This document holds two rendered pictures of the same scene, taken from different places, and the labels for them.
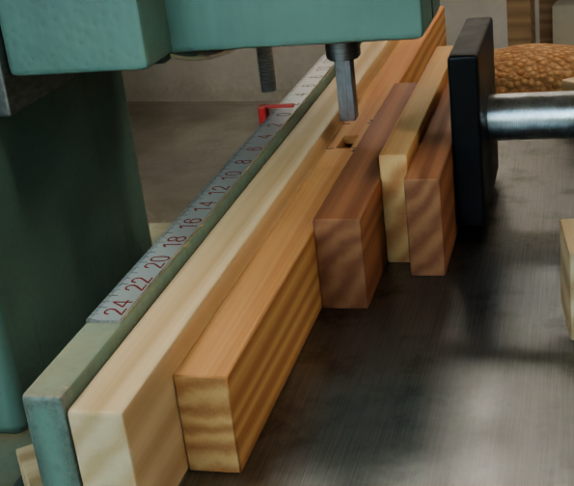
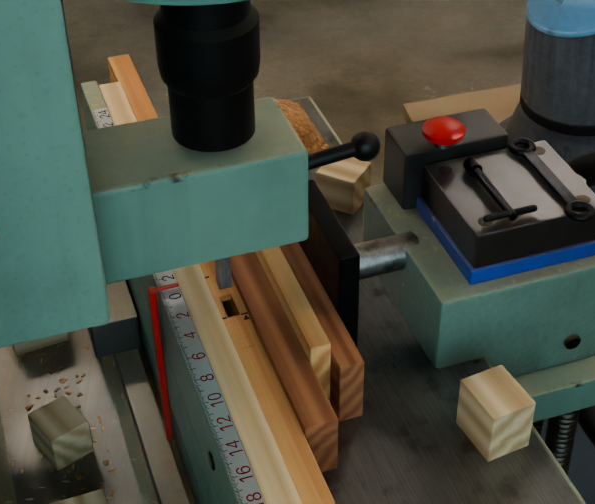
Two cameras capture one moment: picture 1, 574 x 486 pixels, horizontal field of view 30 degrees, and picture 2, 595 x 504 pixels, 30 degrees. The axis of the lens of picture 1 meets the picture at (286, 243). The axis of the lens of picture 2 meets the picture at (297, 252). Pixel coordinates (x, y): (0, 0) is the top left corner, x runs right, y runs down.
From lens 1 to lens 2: 0.42 m
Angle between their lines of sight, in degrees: 34
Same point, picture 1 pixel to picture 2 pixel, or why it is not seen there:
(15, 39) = not seen: outside the picture
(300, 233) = (299, 441)
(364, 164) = (282, 344)
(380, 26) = (278, 238)
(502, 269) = (395, 398)
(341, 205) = (311, 405)
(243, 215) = (260, 443)
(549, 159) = not seen: hidden behind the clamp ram
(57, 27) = (27, 310)
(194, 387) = not seen: outside the picture
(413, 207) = (345, 382)
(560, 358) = (493, 481)
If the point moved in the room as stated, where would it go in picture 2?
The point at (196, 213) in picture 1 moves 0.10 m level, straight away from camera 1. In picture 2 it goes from (237, 459) to (136, 366)
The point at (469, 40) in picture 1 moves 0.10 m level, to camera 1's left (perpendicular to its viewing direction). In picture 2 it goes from (333, 228) to (204, 288)
